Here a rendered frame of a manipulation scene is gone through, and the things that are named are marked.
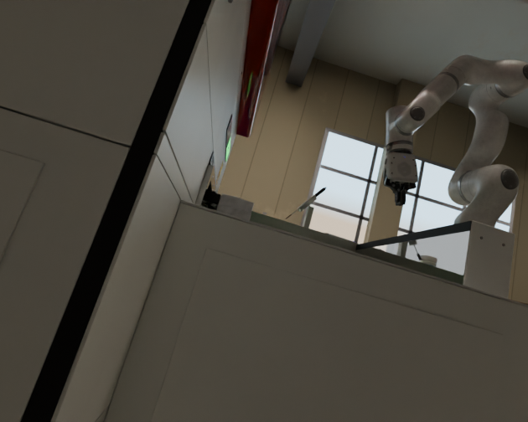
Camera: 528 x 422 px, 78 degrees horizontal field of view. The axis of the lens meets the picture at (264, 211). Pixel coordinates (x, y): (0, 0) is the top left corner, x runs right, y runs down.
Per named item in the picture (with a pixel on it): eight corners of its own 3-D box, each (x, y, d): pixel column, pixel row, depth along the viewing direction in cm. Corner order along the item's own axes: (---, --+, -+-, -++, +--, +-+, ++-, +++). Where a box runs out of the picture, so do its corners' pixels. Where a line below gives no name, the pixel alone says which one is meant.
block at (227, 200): (218, 203, 76) (222, 192, 77) (218, 207, 79) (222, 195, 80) (251, 213, 77) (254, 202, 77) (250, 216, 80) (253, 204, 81)
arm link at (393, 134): (419, 141, 105) (404, 151, 114) (418, 104, 108) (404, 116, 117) (394, 138, 105) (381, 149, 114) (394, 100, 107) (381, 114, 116)
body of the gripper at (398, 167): (390, 146, 105) (390, 178, 103) (420, 149, 106) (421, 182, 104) (380, 154, 112) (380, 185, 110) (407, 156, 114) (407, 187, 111)
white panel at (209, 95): (131, 146, 31) (248, -147, 40) (194, 237, 110) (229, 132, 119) (163, 156, 31) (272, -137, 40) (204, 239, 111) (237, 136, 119)
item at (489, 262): (463, 290, 60) (473, 219, 63) (349, 282, 114) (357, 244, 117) (509, 304, 61) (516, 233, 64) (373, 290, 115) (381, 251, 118)
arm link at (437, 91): (479, 73, 105) (421, 131, 99) (447, 99, 120) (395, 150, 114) (458, 54, 105) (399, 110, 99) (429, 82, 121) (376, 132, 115)
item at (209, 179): (192, 204, 67) (206, 162, 69) (203, 231, 110) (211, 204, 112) (200, 207, 68) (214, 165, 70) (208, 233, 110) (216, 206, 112)
